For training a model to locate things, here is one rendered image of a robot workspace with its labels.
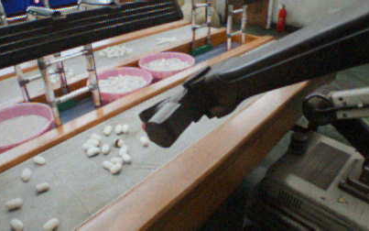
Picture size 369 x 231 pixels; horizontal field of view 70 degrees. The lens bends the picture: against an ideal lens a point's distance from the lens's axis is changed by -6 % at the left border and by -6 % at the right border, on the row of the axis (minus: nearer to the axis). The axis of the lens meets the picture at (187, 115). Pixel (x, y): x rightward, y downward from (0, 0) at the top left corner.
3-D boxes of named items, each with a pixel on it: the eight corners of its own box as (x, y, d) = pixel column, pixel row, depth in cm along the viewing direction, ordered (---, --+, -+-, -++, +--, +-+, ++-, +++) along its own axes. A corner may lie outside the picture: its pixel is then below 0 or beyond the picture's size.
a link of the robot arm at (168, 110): (241, 102, 48) (211, 61, 46) (211, 144, 41) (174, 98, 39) (198, 120, 57) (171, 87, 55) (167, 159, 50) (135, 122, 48)
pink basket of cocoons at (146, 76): (163, 90, 125) (162, 71, 120) (135, 119, 104) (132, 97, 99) (113, 82, 133) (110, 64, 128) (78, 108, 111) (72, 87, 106)
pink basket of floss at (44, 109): (70, 124, 101) (65, 101, 96) (43, 172, 78) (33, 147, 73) (4, 125, 100) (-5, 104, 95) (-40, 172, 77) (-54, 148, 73)
